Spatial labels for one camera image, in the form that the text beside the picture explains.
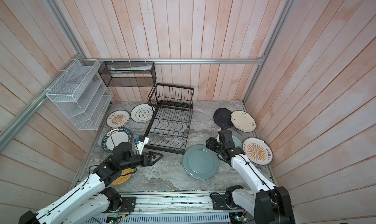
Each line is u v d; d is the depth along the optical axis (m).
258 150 0.93
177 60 1.00
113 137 1.00
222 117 1.09
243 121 1.07
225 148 0.65
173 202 0.76
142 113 1.14
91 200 0.58
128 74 1.05
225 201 0.73
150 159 0.65
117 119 1.09
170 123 1.05
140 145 0.69
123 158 0.59
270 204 0.40
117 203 0.65
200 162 0.88
